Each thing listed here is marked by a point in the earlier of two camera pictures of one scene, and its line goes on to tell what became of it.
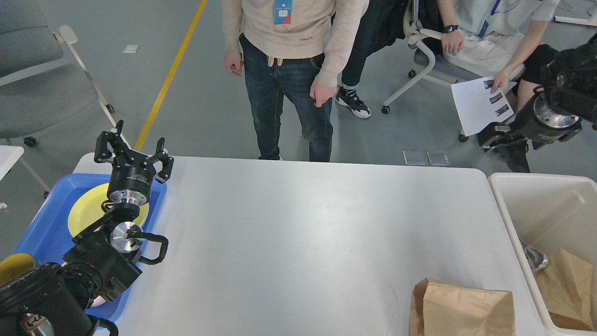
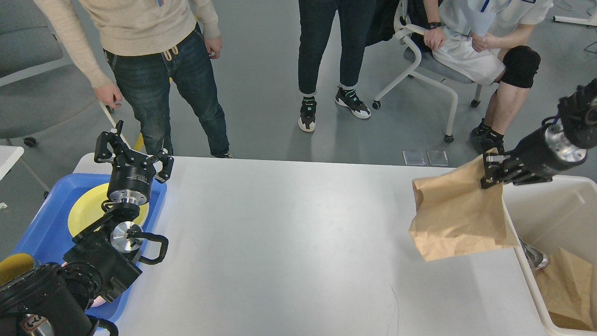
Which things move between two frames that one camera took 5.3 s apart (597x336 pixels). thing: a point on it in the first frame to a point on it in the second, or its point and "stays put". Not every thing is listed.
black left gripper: x=131 y=176 stays put
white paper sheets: x=477 y=106 to x=481 y=22
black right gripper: x=538 y=122 to x=532 y=160
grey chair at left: x=44 y=84 stays put
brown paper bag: x=441 y=308 to x=453 y=215
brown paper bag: x=566 y=283 stays put
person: x=294 y=49 to x=136 y=53
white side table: x=9 y=155 stays put
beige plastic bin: x=551 y=212 stays put
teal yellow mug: x=14 y=265 stays put
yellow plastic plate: x=88 y=207 stays put
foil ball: x=537 y=260 stays put
